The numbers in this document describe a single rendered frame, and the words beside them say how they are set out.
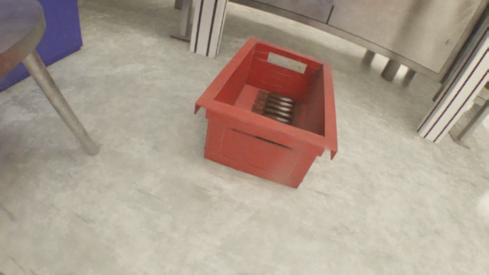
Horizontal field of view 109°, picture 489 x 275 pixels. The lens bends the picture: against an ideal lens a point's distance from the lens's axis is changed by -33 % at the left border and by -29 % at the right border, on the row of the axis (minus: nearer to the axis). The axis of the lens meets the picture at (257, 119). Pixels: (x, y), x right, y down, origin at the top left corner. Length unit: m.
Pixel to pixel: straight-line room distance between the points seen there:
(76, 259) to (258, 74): 0.51
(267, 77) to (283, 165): 0.27
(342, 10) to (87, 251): 0.95
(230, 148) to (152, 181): 0.13
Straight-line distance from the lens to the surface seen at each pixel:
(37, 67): 0.32
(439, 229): 0.58
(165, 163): 0.41
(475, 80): 0.78
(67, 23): 0.74
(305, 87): 0.59
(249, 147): 0.37
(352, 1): 0.94
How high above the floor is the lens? 0.32
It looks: 38 degrees down
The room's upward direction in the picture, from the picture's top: 17 degrees clockwise
